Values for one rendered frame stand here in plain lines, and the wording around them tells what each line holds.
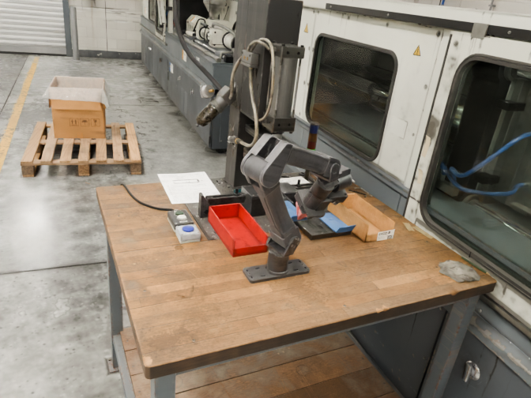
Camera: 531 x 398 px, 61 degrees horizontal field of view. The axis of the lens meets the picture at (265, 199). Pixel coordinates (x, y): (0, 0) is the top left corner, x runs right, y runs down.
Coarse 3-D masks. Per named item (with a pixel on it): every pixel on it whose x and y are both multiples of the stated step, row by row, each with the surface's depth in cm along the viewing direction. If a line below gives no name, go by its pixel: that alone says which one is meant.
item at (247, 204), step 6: (246, 198) 168; (258, 198) 165; (294, 198) 172; (246, 204) 169; (252, 204) 165; (258, 204) 166; (294, 204) 173; (252, 210) 166; (258, 210) 167; (264, 210) 168; (252, 216) 167
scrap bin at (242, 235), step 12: (228, 204) 161; (240, 204) 162; (216, 216) 152; (228, 216) 163; (240, 216) 163; (216, 228) 153; (228, 228) 156; (240, 228) 157; (252, 228) 154; (228, 240) 142; (240, 240) 150; (252, 240) 150; (264, 240) 146; (240, 252) 141; (252, 252) 143; (264, 252) 145
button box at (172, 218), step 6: (126, 186) 178; (144, 204) 166; (168, 210) 163; (174, 210) 159; (180, 210) 159; (168, 216) 157; (174, 216) 155; (186, 216) 156; (174, 222) 151; (180, 222) 151; (186, 222) 152; (192, 222) 152; (174, 228) 151
